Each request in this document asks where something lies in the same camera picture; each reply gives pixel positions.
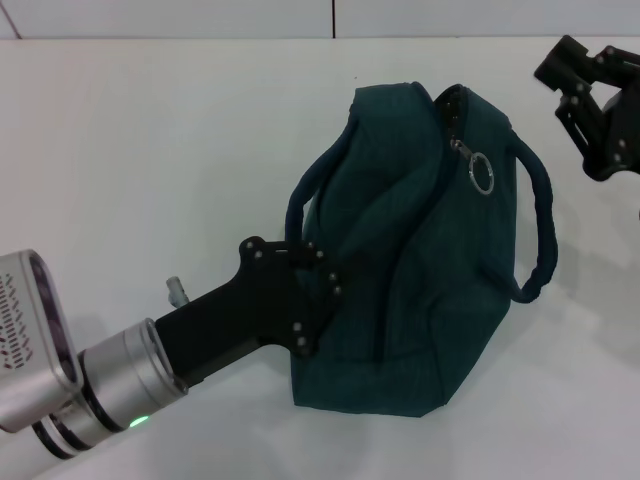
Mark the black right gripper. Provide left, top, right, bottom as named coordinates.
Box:
left=532, top=34, right=640, bottom=182

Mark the dark teal insulated bag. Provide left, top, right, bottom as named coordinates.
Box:
left=284, top=82, right=559, bottom=417

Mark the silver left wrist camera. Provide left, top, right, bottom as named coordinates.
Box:
left=0, top=248, right=85, bottom=434

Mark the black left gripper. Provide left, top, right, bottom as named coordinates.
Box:
left=154, top=234, right=346, bottom=387

